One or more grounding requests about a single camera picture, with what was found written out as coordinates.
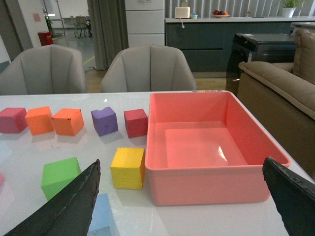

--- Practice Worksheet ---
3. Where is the small blue bowl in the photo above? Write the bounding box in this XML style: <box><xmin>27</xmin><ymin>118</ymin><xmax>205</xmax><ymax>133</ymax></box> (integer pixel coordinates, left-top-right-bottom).
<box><xmin>190</xmin><ymin>12</ymin><xmax>198</xmax><ymax>19</ymax></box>

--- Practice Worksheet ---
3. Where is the pink plastic bin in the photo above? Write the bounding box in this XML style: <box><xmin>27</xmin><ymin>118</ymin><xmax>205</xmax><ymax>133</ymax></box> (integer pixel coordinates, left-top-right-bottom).
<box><xmin>145</xmin><ymin>91</ymin><xmax>291</xmax><ymax>206</ymax></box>

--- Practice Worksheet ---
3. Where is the white drawer cabinet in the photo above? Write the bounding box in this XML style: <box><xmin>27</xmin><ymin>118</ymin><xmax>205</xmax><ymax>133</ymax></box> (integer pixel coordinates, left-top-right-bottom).
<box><xmin>125</xmin><ymin>0</ymin><xmax>165</xmax><ymax>48</ymax></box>

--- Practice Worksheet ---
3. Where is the left grey chair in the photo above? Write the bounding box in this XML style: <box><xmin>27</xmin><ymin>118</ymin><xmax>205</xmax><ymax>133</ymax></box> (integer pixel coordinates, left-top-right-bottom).
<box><xmin>0</xmin><ymin>44</ymin><xmax>87</xmax><ymax>95</ymax></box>

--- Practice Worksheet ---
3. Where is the beige sofa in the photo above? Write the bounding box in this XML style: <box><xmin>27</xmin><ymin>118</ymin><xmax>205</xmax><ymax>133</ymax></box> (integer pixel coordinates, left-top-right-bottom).
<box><xmin>237</xmin><ymin>29</ymin><xmax>315</xmax><ymax>178</ymax></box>

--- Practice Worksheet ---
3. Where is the magenta foam block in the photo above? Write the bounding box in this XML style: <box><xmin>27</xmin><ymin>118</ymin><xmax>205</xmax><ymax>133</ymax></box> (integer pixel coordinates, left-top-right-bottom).
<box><xmin>0</xmin><ymin>108</ymin><xmax>28</xmax><ymax>133</ymax></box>

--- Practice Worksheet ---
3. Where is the red bin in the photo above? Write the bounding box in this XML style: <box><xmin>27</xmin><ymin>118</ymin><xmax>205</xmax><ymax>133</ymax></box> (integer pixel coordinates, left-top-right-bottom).
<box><xmin>38</xmin><ymin>31</ymin><xmax>54</xmax><ymax>46</ymax></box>

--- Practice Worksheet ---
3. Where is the fruit plate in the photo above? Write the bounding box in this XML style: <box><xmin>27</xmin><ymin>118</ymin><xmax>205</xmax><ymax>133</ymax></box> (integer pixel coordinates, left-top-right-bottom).
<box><xmin>213</xmin><ymin>10</ymin><xmax>230</xmax><ymax>18</ymax></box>

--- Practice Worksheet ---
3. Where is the black appliance box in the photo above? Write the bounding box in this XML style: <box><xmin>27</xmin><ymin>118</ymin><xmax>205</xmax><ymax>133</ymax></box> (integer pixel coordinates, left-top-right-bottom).
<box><xmin>225</xmin><ymin>33</ymin><xmax>295</xmax><ymax>94</ymax></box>

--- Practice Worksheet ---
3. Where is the distant office chair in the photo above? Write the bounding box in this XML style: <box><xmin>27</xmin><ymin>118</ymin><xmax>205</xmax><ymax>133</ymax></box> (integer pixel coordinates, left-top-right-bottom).
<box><xmin>75</xmin><ymin>16</ymin><xmax>92</xmax><ymax>38</ymax></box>

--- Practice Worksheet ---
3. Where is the pink wall notice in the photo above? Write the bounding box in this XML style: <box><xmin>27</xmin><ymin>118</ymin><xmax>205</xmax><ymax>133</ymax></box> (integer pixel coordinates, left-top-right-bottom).
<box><xmin>32</xmin><ymin>13</ymin><xmax>41</xmax><ymax>22</ymax></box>

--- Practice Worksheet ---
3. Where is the light blue foam block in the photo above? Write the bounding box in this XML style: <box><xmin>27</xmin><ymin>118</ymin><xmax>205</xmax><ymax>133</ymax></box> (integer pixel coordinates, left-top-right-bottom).
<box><xmin>87</xmin><ymin>194</ymin><xmax>116</xmax><ymax>236</ymax></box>

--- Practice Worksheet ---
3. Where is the yellow foam block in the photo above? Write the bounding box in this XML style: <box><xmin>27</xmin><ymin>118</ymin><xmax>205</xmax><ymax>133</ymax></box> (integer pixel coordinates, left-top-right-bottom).
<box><xmin>110</xmin><ymin>147</ymin><xmax>145</xmax><ymax>189</ymax></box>

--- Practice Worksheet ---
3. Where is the dark grey counter cabinet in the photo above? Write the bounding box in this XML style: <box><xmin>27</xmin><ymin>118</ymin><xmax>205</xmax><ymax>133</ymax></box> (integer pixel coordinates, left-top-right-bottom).
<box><xmin>165</xmin><ymin>16</ymin><xmax>315</xmax><ymax>74</ymax></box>

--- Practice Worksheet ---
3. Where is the grey chair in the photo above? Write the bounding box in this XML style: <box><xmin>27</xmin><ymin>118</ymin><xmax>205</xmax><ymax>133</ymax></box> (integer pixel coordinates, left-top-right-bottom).
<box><xmin>100</xmin><ymin>44</ymin><xmax>196</xmax><ymax>93</ymax></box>
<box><xmin>0</xmin><ymin>44</ymin><xmax>87</xmax><ymax>95</ymax></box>

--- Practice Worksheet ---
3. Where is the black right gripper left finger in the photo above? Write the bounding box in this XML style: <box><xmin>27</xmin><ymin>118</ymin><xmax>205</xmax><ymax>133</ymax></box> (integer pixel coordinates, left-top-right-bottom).
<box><xmin>6</xmin><ymin>160</ymin><xmax>101</xmax><ymax>236</ymax></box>

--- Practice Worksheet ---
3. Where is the grey curtain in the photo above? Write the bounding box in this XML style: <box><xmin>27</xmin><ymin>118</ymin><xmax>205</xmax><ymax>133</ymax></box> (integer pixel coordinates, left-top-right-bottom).
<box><xmin>87</xmin><ymin>0</ymin><xmax>128</xmax><ymax>70</ymax></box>

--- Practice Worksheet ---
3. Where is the potted green plant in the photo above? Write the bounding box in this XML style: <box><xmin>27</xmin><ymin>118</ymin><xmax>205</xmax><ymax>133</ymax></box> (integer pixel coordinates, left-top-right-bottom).
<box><xmin>274</xmin><ymin>0</ymin><xmax>305</xmax><ymax>18</ymax></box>

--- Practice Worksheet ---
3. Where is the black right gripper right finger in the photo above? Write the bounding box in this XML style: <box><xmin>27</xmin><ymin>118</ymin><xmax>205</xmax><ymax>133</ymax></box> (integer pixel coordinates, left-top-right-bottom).
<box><xmin>262</xmin><ymin>157</ymin><xmax>315</xmax><ymax>236</ymax></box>

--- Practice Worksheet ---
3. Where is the notched purple foam block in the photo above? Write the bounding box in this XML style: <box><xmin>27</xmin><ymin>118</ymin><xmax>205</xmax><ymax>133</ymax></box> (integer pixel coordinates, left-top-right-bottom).
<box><xmin>91</xmin><ymin>107</ymin><xmax>118</xmax><ymax>136</ymax></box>

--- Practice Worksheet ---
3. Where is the dark red foam block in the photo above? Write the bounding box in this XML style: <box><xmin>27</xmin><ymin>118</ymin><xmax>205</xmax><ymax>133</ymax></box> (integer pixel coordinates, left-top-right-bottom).
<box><xmin>124</xmin><ymin>109</ymin><xmax>148</xmax><ymax>138</ymax></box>

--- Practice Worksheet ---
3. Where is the green foam block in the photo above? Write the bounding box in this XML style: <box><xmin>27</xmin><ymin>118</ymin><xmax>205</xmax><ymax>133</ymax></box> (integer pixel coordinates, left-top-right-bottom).
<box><xmin>41</xmin><ymin>157</ymin><xmax>81</xmax><ymax>201</ymax></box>

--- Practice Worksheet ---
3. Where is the right grey chair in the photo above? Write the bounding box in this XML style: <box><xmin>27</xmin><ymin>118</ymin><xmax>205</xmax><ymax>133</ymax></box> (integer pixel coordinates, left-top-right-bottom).
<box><xmin>100</xmin><ymin>44</ymin><xmax>196</xmax><ymax>93</ymax></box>

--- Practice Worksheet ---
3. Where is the chipped orange foam block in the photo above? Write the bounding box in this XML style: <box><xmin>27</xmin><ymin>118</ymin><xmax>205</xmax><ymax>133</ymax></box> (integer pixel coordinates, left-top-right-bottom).
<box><xmin>51</xmin><ymin>108</ymin><xmax>84</xmax><ymax>136</ymax></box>

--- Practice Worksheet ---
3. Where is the white toaster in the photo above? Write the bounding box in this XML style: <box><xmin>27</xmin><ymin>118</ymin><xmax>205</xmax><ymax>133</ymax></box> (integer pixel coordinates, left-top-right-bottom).
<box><xmin>175</xmin><ymin>6</ymin><xmax>190</xmax><ymax>19</ymax></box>

